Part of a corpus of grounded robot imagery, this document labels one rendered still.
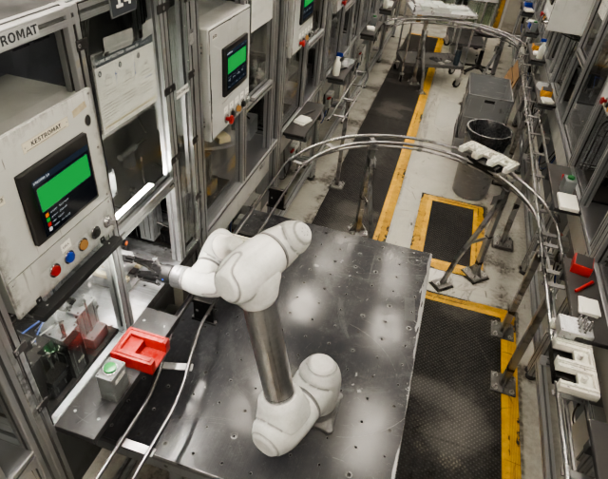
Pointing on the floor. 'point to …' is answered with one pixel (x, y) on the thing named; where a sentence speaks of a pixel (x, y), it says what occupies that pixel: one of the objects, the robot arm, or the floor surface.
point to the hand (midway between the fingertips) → (126, 263)
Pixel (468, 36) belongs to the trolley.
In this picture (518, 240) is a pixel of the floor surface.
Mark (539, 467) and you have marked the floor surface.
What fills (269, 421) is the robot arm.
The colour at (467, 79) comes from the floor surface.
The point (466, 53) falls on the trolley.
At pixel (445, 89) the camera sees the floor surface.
